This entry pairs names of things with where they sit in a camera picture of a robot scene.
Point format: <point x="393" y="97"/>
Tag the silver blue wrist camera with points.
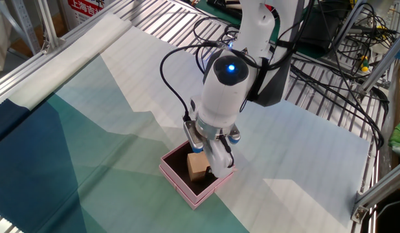
<point x="192" y="136"/>

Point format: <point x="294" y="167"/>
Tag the aluminium table edge rail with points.
<point x="25" y="69"/>

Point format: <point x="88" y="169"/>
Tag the aluminium frame post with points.
<point x="381" y="187"/>
<point x="48" y="22"/>
<point x="384" y="62"/>

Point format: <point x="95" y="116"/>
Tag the large wooden cube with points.
<point x="196" y="168"/>

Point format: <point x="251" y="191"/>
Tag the pink gift box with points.
<point x="200" y="197"/>

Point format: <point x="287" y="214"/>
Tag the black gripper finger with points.
<point x="207" y="171"/>

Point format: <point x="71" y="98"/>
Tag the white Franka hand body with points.
<point x="217" y="161"/>

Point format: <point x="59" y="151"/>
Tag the yellow green screwdriver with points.
<point x="365" y="64"/>

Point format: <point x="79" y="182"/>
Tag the grey perforated post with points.
<point x="26" y="29"/>

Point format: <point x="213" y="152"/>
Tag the red white sign box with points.
<point x="86" y="8"/>

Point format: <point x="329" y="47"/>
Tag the teal white tablecloth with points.
<point x="90" y="145"/>

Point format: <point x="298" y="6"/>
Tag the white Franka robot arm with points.
<point x="226" y="97"/>

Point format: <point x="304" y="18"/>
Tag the black equipment box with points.
<point x="319" y="29"/>

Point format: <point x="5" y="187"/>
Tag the green plastic bag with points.
<point x="399" y="139"/>

